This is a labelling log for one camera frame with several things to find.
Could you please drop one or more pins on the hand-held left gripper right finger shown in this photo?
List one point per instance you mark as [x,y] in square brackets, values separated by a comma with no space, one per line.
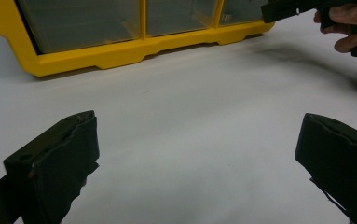
[340,161]

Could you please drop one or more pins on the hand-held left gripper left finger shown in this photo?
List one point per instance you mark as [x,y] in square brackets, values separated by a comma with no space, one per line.
[58,161]

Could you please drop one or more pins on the clear plastic drawer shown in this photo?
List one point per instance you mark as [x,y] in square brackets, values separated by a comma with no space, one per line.
[240,11]

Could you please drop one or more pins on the yellow drawer organizer cabinet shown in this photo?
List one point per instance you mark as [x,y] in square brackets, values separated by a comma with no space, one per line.
[120,54]

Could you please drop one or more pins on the grid of clear drawers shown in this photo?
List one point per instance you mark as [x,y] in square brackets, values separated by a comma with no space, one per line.
[83,21]

